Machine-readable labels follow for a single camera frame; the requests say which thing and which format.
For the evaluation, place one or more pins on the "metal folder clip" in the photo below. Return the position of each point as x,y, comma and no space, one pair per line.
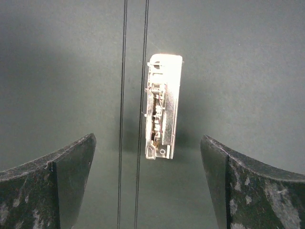
163,87

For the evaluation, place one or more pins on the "white folder black inside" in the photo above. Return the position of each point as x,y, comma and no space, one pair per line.
73,67

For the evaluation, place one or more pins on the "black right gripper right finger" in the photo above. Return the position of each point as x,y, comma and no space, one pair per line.
249,194

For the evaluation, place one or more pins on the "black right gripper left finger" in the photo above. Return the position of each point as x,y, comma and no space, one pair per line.
47,193

